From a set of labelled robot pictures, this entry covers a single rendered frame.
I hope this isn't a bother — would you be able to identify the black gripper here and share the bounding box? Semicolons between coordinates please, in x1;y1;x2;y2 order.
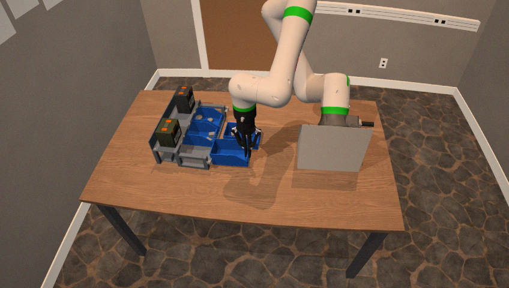
231;119;261;158

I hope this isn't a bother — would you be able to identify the grey metal shelf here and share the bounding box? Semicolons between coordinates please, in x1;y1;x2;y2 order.
148;96;229;170

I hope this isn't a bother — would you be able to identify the blue bin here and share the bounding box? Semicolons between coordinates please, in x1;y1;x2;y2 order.
182;121;218;147
193;107;223;131
209;139;250;167
223;122;261;149

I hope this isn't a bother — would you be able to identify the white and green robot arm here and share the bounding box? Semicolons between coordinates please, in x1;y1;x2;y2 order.
229;0;374;128

